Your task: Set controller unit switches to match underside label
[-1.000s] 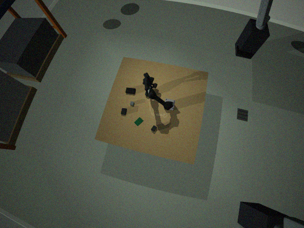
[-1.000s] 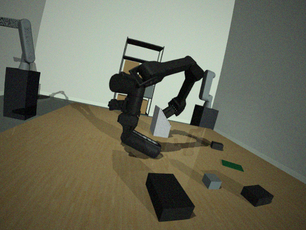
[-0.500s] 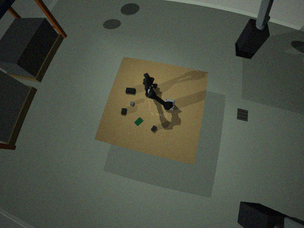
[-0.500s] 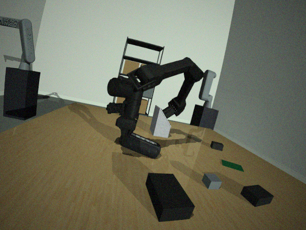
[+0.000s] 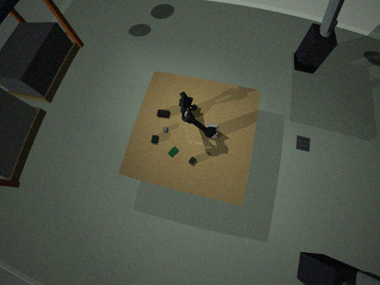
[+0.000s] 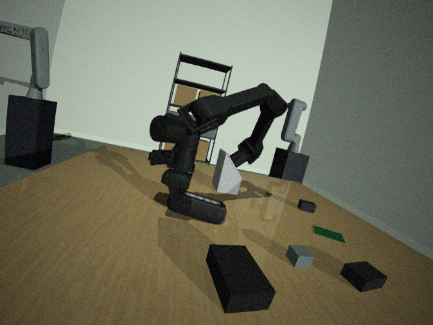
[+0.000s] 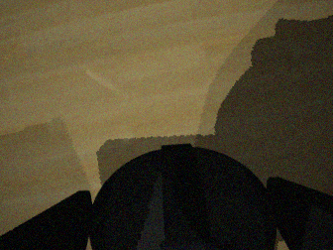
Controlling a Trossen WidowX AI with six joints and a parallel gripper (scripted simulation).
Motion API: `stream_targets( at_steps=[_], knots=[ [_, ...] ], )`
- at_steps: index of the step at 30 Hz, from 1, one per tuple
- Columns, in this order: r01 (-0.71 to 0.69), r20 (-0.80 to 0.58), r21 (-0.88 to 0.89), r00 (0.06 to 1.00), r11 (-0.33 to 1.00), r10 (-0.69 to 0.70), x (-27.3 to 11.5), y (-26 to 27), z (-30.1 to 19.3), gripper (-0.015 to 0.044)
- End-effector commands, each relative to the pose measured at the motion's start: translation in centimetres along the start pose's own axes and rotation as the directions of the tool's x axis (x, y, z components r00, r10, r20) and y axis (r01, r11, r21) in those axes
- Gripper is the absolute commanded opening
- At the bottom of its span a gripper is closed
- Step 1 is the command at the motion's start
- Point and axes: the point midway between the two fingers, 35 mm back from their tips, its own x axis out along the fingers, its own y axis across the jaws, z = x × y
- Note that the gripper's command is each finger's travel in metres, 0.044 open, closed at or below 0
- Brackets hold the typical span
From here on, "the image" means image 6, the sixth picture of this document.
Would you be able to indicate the flat green board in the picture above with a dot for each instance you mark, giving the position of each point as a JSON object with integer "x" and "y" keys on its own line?
{"x": 328, "y": 233}

